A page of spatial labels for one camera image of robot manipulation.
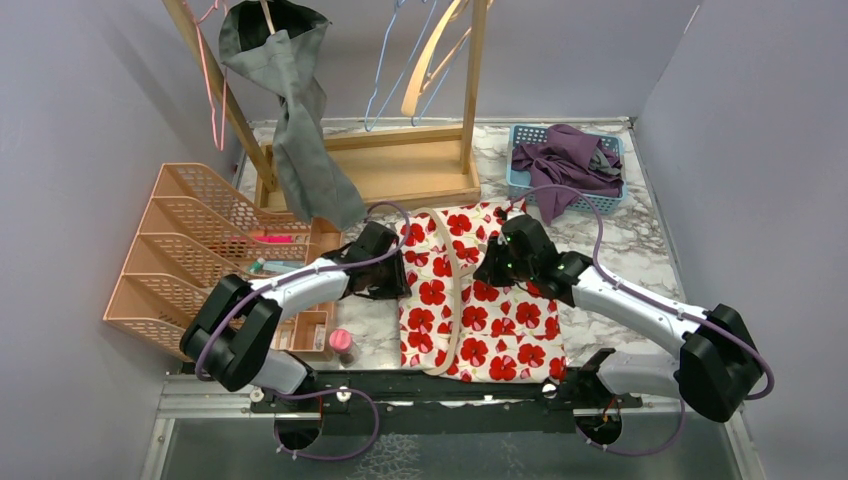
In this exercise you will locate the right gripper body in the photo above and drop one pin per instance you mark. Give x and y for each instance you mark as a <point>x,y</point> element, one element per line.
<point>504,269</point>

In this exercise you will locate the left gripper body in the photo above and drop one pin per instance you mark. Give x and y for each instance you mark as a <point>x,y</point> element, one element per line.
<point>388,279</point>

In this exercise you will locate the wooden hanger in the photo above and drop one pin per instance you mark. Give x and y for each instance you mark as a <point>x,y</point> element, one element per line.
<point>440,326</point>
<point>265,7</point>
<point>425,76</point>

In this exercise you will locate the red poppy print cloth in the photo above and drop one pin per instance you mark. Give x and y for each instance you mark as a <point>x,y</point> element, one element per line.
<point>523,329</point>

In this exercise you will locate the grey skirt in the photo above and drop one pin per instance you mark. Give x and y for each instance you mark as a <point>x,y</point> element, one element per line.
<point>284,64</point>

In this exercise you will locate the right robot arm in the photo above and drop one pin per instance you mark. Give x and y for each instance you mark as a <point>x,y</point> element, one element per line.
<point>709,359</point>

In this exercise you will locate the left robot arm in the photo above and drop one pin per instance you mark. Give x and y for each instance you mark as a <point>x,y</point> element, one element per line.
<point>229,339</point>

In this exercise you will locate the blue plastic basket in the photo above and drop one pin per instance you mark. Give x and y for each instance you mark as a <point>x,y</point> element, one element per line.
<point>563,172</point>

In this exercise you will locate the pink capped bottle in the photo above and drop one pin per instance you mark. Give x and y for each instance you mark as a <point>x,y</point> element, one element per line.
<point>343,344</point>

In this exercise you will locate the peach compartment tray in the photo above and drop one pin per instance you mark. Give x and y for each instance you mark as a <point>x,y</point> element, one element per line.
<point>311,324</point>

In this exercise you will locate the purple cloth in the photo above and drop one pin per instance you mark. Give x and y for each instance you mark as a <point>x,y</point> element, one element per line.
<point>563,166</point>

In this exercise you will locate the wooden clothes rack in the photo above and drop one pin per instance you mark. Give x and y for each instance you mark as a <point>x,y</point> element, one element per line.
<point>418,166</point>

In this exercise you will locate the peach plastic file organizer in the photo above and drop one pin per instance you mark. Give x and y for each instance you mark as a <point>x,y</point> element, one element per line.
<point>195,229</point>

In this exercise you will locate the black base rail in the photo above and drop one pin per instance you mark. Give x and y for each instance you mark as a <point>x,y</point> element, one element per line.
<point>358,402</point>

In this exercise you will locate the blue wire hanger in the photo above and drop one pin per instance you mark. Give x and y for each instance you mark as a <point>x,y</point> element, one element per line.
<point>390,83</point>

